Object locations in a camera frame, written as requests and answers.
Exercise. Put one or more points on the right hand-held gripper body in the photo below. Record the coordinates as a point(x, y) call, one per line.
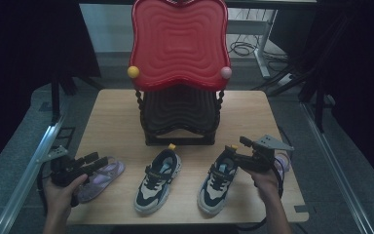
point(259, 161)

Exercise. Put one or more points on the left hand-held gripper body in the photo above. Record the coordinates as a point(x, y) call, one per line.
point(63, 169)

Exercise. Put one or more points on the purple sandal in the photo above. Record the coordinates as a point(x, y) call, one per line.
point(284, 162)
point(102, 178)

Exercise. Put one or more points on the navy and white sneaker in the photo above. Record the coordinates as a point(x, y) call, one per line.
point(156, 185)
point(216, 188)

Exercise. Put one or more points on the red and black shoe rack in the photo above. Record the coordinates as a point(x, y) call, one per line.
point(179, 48)

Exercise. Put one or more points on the person's right hand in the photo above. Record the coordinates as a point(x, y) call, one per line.
point(268, 183)

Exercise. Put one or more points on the person's left hand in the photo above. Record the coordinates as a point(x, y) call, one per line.
point(60, 198)

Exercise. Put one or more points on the black tripod stand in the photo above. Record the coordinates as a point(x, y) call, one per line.
point(319, 97)
point(56, 97)

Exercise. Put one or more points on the white power strip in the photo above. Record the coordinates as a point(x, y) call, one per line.
point(285, 79)

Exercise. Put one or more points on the dark curtain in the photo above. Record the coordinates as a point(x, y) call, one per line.
point(363, 81)
point(29, 48)

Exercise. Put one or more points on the aluminium rail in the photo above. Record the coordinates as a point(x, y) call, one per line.
point(334, 169)
point(29, 175)

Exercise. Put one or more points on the white desk frame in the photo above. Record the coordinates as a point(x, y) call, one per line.
point(264, 48)

